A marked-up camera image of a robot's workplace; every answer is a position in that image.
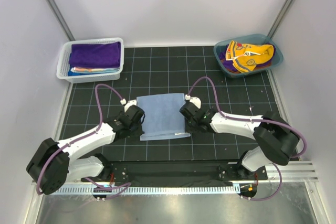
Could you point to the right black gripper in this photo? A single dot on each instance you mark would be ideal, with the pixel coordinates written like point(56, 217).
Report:
point(188, 128)

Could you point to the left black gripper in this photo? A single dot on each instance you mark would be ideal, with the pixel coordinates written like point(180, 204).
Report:
point(138, 132)

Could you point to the light blue white towel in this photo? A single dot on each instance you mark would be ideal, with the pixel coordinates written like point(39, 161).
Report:
point(163, 120)

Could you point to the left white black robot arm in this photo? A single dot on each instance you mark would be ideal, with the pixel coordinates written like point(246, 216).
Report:
point(58, 162)

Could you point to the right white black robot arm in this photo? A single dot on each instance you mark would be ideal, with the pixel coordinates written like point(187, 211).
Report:
point(276, 140)

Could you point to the white plastic basket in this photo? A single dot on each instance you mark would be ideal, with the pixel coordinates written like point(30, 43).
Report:
point(63, 66)

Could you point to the yellow purple patterned towel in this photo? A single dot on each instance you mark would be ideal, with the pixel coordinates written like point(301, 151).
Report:
point(246, 58)

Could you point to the teal plastic bin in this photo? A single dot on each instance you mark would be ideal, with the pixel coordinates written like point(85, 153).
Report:
point(256, 39)

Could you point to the orange patterned folded towel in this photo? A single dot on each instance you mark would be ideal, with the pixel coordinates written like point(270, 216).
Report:
point(82, 70)

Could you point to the blue folded towel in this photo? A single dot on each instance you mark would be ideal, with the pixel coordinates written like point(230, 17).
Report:
point(70, 73)

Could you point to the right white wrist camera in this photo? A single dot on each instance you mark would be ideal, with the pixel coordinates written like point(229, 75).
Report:
point(196, 101)

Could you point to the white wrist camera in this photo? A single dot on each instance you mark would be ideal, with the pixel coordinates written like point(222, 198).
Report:
point(129, 104)
point(196, 101)

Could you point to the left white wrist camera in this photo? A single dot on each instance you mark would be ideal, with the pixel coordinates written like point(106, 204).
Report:
point(129, 104)

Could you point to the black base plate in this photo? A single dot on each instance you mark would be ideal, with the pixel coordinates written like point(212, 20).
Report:
point(177, 173)

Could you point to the white slotted cable duct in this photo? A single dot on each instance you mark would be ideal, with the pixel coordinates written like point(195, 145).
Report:
point(91, 189)

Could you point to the aluminium rail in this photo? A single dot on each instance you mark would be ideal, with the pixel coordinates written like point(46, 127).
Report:
point(294, 171)

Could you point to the left aluminium frame post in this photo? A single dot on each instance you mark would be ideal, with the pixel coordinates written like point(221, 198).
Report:
point(60, 19)

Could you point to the aluminium frame post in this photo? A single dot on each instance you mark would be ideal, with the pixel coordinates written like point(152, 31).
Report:
point(280, 17)
point(60, 19)

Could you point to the right aluminium frame post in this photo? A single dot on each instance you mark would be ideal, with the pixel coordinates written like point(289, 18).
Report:
point(280, 17)

